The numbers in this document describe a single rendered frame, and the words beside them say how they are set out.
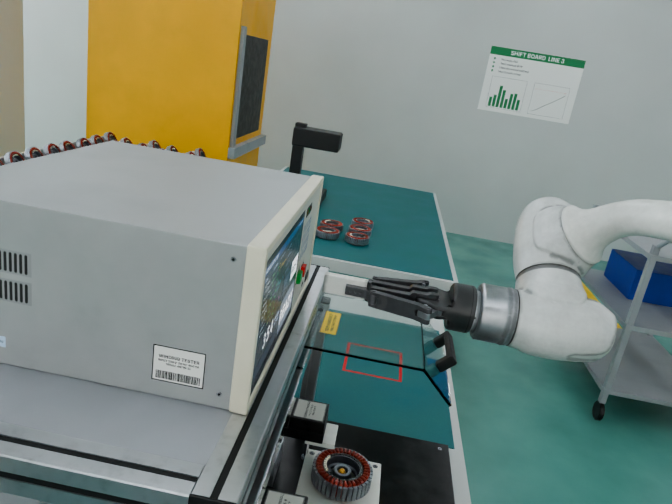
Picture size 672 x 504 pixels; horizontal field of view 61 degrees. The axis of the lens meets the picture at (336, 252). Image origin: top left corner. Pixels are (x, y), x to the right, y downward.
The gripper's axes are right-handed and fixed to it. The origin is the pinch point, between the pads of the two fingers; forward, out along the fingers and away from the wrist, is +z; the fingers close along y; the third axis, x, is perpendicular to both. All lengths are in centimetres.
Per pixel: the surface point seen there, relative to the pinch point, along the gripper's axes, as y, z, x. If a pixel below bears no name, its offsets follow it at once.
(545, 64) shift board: 512, -133, 63
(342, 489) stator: -1.2, -5.7, -37.5
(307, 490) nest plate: -0.4, 0.4, -40.0
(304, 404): 4.9, 3.8, -26.1
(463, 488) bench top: 13, -30, -43
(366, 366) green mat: 54, -7, -43
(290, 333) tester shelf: -6.4, 6.8, -6.8
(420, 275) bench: 138, -24, -43
